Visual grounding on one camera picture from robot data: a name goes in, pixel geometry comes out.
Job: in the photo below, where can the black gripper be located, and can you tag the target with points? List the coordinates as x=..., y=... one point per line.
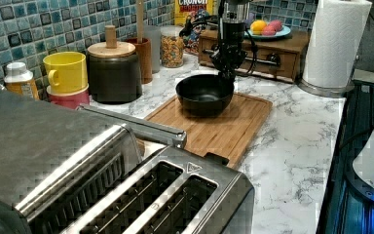
x=226, y=59

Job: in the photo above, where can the black bowl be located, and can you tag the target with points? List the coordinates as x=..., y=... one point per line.
x=204, y=94

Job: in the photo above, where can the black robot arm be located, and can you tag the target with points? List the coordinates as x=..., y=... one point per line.
x=231, y=22

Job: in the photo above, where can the yellow lemon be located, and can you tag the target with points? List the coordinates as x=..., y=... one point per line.
x=257, y=26

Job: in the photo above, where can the bamboo cutting board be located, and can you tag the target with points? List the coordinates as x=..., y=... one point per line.
x=228, y=134

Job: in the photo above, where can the wooden drawer box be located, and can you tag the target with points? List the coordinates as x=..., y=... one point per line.
x=278, y=59

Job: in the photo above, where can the red fruit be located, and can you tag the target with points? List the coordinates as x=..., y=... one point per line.
x=268, y=31

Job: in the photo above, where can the cereal jar with clear lid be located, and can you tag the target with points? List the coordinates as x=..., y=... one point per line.
x=171, y=46

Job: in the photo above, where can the pink fruit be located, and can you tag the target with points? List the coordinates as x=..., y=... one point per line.
x=276, y=25

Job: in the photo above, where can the yellow cereal box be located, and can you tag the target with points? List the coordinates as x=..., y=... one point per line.
x=186, y=13

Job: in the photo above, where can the frosted plastic cup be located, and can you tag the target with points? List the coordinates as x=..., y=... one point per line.
x=153, y=34

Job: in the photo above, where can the brown wooden utensil holder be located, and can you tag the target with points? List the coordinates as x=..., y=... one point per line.
x=144, y=52

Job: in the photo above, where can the black canister with wooden lid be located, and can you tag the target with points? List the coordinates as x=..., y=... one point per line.
x=113, y=70

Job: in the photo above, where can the paper towel roll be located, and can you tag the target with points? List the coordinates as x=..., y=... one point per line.
x=334, y=41

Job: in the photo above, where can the silver toaster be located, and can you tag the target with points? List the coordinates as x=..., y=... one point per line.
x=174, y=192

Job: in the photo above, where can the red mug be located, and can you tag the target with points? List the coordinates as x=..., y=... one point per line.
x=69, y=100

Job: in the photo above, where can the yellow mug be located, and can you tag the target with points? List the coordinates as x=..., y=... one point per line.
x=66, y=71

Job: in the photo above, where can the white-capped spice bottle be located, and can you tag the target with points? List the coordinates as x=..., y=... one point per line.
x=20, y=80

